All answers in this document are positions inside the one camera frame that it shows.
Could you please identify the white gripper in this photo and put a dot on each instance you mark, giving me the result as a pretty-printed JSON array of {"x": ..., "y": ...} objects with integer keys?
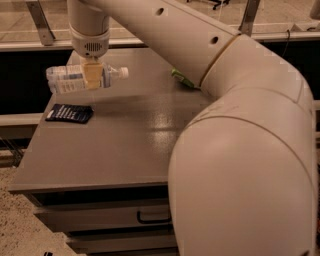
[{"x": 90, "y": 46}]

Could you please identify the clear plastic water bottle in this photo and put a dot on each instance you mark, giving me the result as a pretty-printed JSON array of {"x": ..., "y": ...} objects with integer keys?
[{"x": 69, "y": 78}]

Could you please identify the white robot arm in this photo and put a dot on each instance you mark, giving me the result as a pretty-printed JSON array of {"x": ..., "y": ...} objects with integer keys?
[{"x": 242, "y": 177}]

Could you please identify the dark blue rxbar wrapper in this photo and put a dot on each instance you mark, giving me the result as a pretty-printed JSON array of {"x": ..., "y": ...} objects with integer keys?
[{"x": 70, "y": 113}]

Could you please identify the green snack bag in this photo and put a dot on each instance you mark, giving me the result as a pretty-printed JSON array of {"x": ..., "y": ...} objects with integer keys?
[{"x": 181, "y": 78}]

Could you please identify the grey drawer cabinet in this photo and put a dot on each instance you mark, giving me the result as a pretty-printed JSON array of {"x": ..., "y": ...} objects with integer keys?
[{"x": 88, "y": 181}]

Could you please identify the left metal railing bracket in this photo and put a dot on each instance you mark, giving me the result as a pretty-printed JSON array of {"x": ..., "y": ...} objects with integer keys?
[{"x": 45, "y": 34}]

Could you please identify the metal railing bracket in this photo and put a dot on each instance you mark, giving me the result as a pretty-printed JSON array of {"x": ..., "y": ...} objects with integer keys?
[
  {"x": 45, "y": 34},
  {"x": 246, "y": 26}
]

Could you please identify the black drawer handle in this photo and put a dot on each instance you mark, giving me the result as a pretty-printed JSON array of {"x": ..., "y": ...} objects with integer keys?
[{"x": 148, "y": 218}]

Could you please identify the right metal railing bracket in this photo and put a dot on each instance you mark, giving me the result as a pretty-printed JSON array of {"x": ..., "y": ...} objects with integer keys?
[{"x": 246, "y": 26}]

